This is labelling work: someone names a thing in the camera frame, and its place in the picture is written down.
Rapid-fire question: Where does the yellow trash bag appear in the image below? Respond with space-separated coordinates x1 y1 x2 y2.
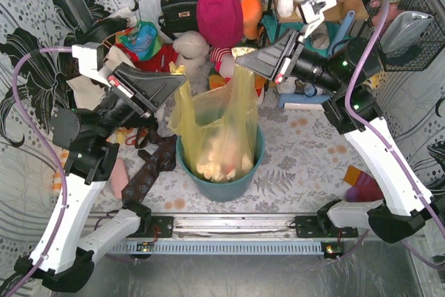
168 64 258 183

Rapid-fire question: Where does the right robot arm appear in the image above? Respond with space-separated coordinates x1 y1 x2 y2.
236 29 444 243

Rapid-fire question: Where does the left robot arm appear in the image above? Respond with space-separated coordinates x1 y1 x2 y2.
15 63 187 293

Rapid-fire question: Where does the cream canvas tote bag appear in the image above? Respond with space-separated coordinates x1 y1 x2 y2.
68 46 129 111

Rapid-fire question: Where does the magenta felt bag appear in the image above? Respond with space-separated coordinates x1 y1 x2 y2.
197 0 243 48

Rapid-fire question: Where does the teal trash bin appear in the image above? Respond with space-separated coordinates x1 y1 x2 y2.
175 126 266 203

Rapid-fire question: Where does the red cloth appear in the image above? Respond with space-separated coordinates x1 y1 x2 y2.
117 44 179 73

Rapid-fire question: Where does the blue lint roller mop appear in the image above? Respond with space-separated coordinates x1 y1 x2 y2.
276 10 355 111

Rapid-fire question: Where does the teal folded cloth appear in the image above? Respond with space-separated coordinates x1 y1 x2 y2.
261 15 339 66

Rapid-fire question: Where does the colorful printed scarf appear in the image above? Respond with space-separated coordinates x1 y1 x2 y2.
115 21 163 63

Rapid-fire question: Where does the cream plush sheep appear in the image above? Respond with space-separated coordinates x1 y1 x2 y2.
172 31 210 77

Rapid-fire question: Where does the pink striped plush doll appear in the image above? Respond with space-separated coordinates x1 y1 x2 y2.
210 47 235 79

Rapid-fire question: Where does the orange plush toy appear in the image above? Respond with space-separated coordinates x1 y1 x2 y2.
240 0 262 40

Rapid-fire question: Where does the rainbow striped cloth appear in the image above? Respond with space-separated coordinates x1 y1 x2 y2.
209 61 266 105

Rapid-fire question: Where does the dark floral necktie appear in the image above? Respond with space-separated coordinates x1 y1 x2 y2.
121 129 177 207

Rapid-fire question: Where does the pink sponge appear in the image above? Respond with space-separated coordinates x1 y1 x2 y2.
110 158 129 200

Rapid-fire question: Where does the black hat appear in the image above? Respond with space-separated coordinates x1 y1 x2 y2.
76 17 128 45

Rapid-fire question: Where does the black leather handbag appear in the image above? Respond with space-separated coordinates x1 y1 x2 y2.
158 0 199 40

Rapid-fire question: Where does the orange checkered towel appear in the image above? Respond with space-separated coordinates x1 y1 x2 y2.
51 150 69 195

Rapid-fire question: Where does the silver foil pouch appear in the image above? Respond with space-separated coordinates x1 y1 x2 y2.
380 11 433 54

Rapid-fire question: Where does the purple orange sock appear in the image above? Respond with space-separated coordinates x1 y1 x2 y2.
343 166 384 202

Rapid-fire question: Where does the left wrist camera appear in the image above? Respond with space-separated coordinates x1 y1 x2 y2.
72 42 120 88

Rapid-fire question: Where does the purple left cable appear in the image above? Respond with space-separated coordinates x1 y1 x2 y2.
0 46 76 297

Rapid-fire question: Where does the black wire basket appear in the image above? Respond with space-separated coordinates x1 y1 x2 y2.
376 0 444 72

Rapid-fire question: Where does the aluminium rail base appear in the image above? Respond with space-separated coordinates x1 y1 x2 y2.
77 211 365 262

